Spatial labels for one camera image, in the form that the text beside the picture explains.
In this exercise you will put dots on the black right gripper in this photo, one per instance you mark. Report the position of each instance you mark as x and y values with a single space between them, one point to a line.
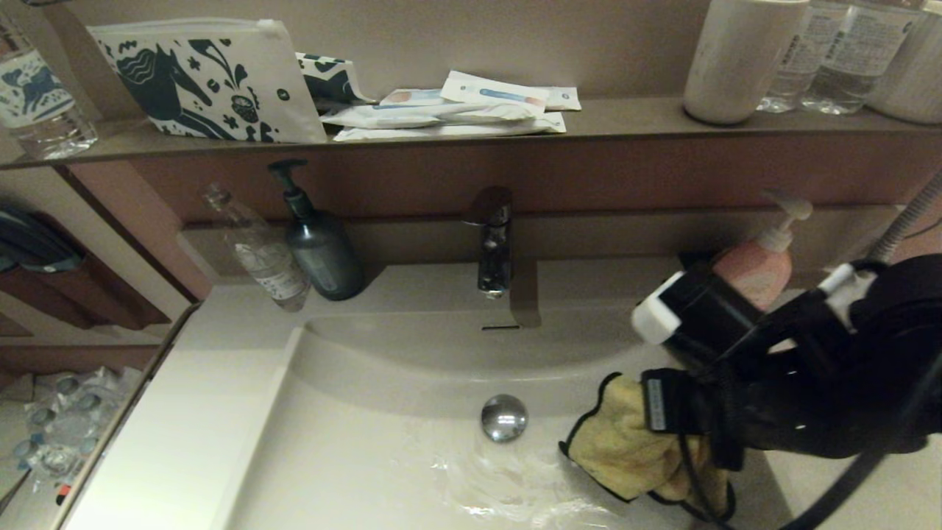
684 401

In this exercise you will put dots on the yellow cloth with black trim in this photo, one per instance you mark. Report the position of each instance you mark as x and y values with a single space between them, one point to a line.
625 449

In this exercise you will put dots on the chrome faucet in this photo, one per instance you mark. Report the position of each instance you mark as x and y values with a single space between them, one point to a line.
494 250

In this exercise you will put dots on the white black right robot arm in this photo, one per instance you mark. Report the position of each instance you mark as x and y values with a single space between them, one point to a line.
846 397

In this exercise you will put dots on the white sink basin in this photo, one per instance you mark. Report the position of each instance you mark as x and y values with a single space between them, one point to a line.
368 442

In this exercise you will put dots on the pink soap pump bottle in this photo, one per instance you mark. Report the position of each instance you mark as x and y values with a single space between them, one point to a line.
758 265

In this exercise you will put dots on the chrome drain stopper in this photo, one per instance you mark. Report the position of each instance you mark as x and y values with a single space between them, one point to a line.
504 418

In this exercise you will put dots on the clear water bottle white label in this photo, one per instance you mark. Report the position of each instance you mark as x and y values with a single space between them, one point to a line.
793 73
854 59

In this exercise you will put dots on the speckled white ceramic cup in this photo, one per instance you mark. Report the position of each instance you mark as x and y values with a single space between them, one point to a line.
736 59

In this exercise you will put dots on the flat white packet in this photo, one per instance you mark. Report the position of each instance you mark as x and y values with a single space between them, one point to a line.
456 132

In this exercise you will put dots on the white sachet with blue stripe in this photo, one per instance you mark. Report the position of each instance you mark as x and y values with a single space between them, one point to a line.
493 93

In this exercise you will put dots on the dark grey pump bottle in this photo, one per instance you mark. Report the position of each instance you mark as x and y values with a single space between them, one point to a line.
324 258

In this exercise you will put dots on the long white tube packet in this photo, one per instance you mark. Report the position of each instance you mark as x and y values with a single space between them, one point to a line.
412 116

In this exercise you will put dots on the plain white ceramic cup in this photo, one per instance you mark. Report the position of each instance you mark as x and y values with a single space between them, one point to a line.
912 73

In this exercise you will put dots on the white sachet with orange print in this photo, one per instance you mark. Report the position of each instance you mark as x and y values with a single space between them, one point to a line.
412 97

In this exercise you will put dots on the uncapped clear plastic bottle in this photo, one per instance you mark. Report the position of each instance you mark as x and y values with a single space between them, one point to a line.
268 265

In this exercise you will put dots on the small horse print pouch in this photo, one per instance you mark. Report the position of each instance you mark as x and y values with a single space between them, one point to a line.
331 79

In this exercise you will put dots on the large horse print pouch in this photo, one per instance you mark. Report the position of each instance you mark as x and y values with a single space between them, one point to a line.
213 88

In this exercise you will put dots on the shrink-wrapped water bottle pack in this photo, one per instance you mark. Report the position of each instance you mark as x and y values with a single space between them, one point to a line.
66 419

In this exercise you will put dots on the dark grey slipper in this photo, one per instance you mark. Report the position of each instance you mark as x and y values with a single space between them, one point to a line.
37 246

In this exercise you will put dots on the water bottle blue animal label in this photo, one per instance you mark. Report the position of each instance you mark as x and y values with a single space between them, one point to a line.
37 96

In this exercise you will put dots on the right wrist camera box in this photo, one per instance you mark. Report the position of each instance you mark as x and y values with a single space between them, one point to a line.
692 309

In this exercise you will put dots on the brown wall shelf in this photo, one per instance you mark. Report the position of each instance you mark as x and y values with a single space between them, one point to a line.
625 120

